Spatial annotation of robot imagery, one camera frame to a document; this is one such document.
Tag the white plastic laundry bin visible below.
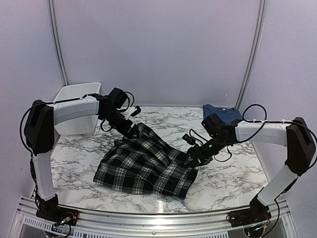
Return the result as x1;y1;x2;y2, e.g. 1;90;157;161
52;82;101;136

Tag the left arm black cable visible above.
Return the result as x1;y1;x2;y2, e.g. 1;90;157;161
19;91;136;154

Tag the right aluminium corner post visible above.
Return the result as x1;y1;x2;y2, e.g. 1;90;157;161
235;0;266;110

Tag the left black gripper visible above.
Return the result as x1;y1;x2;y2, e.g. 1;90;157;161
102;109;139;138

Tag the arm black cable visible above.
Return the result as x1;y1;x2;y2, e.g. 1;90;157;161
189;104;269;162
19;91;136;154

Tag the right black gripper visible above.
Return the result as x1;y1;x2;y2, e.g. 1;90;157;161
181;135;229;168

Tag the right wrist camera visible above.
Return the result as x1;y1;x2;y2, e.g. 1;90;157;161
182;134;196;145

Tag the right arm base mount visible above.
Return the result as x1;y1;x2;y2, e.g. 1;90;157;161
226;207;271;227

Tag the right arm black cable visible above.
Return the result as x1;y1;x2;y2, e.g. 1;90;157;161
189;104;269;162

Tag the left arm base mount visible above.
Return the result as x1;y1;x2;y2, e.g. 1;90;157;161
36;206;79;226

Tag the aluminium front rail frame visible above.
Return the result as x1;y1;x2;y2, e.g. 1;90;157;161
8;197;299;238

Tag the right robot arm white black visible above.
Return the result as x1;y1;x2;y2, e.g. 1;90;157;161
187;114;317;222

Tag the blue t-shirt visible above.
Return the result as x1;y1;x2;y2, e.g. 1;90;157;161
203;104;242;123

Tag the plaid black white garment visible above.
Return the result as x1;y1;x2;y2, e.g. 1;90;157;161
93;123;198;199

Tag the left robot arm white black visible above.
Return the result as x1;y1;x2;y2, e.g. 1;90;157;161
19;88;141;221

